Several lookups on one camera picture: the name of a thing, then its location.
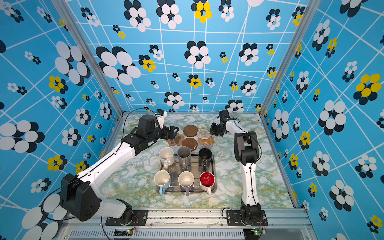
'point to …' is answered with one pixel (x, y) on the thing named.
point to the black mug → (205, 158)
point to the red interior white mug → (207, 179)
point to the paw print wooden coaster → (178, 140)
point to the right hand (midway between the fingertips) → (211, 131)
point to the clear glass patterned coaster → (203, 134)
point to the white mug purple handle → (186, 180)
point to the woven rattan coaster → (207, 141)
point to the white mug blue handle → (163, 179)
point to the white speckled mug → (166, 156)
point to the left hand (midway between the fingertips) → (173, 127)
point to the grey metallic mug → (184, 154)
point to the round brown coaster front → (190, 142)
